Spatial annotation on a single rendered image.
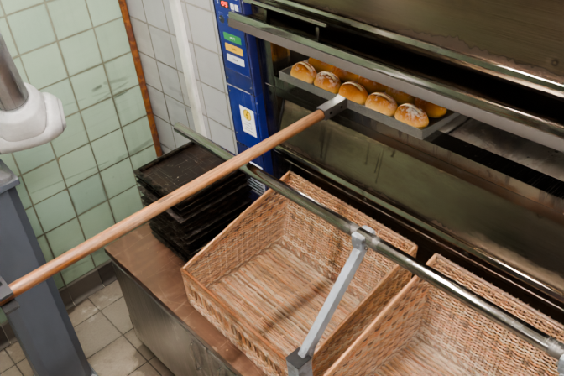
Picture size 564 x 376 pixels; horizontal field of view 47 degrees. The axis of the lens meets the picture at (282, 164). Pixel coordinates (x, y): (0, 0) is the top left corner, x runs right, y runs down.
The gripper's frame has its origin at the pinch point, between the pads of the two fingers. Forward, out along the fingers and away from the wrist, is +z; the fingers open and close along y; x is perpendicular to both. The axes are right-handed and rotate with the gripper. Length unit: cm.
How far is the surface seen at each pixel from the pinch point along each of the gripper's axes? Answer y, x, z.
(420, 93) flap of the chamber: -22, -86, 38
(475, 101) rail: -25, -86, 51
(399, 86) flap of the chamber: -22, -86, 32
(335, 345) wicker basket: 48, -64, 29
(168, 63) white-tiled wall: 17, -101, -95
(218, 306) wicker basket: 49, -51, -6
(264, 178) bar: 2, -64, 8
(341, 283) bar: 11, -56, 41
